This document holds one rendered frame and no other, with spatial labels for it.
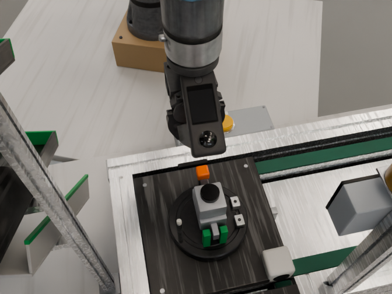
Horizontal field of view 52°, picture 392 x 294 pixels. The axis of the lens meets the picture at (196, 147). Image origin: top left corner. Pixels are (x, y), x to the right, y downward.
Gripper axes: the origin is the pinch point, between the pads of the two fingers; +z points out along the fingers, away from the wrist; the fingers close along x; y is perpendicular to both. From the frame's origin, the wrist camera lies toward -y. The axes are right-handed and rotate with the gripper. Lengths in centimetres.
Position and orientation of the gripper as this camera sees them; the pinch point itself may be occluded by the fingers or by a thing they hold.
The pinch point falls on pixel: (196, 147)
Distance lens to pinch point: 68.8
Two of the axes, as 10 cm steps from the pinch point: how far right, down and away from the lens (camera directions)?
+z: 0.0, 5.5, 8.3
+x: -9.8, 1.8, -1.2
